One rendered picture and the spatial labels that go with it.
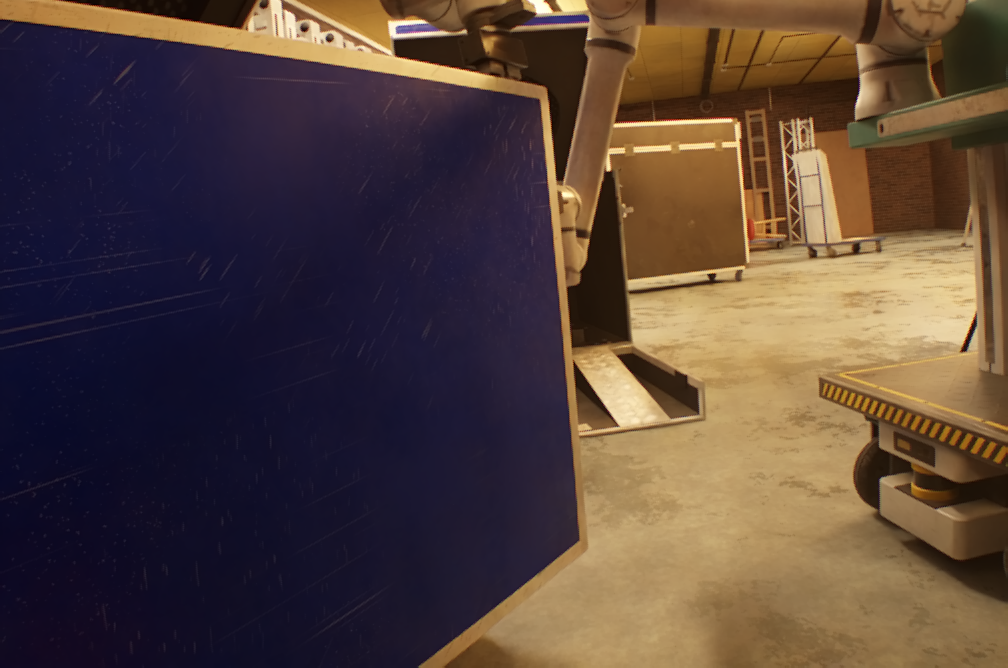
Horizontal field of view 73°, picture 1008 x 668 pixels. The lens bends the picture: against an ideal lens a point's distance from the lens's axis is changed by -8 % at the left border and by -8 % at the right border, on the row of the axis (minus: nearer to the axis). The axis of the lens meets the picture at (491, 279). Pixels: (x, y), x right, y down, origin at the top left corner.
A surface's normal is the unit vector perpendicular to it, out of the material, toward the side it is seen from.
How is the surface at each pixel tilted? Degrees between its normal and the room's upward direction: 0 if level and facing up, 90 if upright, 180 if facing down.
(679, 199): 90
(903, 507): 90
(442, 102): 90
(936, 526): 90
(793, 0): 101
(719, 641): 0
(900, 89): 68
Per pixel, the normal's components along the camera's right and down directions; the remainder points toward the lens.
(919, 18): -0.14, 0.21
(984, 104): -0.99, 0.11
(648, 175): 0.26, 0.04
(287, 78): 0.81, -0.04
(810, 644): -0.10, -0.99
